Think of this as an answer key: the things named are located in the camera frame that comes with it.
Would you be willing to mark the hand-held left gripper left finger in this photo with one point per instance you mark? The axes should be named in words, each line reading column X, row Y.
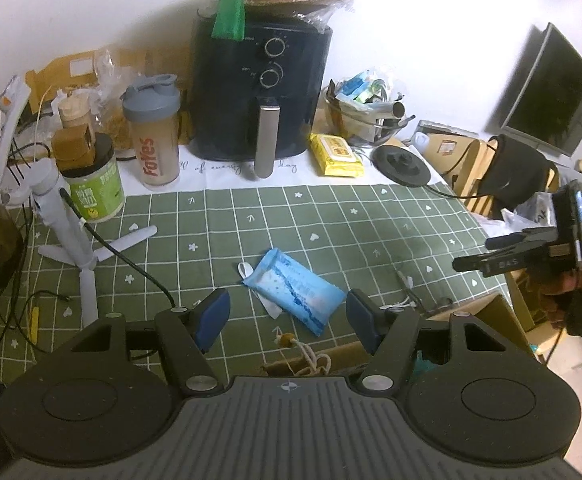
column 213, row 317

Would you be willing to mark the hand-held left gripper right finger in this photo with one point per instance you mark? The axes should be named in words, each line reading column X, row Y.
column 361, row 317

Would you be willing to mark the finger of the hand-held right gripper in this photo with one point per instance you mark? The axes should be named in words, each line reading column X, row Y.
column 496, row 264
column 516, row 239

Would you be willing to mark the blue tissue pack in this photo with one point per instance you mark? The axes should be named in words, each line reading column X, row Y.
column 296, row 292

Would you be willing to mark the teal bath loofah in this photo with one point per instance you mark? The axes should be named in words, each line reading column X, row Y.
column 421, row 362

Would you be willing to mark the wooden chair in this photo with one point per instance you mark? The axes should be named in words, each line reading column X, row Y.
column 476, row 200

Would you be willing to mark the white plastic spoon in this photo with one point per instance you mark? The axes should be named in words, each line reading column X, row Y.
column 271, row 310

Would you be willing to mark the black bag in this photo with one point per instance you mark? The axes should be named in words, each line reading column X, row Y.
column 516, row 170

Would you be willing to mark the green grid tablecloth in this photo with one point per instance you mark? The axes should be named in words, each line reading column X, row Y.
column 321, row 220

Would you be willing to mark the small cardboard box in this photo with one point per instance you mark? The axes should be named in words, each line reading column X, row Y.
column 446, row 147

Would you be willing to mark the black monitor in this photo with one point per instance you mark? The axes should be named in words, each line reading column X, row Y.
column 556, row 95

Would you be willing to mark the black kettle base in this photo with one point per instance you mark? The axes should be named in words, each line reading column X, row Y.
column 401, row 165

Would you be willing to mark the white table runner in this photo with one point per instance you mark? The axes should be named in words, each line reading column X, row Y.
column 291, row 175

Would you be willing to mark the yellow wet wipes pack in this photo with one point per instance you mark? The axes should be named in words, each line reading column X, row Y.
column 336, row 155

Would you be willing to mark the green label jar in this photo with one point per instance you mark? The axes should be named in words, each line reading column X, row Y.
column 96, row 195

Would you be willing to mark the grey lid shaker bottle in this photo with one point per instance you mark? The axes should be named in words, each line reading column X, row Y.
column 153, row 155

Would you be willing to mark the yellow utility knife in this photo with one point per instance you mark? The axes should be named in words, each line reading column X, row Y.
column 34, row 325

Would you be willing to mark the glass bowl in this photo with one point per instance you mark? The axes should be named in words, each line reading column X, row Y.
column 351, row 125

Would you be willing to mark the white gimbal tripod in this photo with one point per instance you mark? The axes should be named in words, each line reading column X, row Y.
column 51, row 195

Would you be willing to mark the dark blue air fryer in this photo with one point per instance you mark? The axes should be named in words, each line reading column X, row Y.
column 231, row 110

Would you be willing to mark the teal packet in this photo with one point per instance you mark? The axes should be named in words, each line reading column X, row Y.
column 361, row 87

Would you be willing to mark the wooden blocks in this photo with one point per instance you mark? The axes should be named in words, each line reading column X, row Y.
column 73, row 145

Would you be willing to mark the green plastic bag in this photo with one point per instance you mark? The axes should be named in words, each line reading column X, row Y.
column 228, row 15

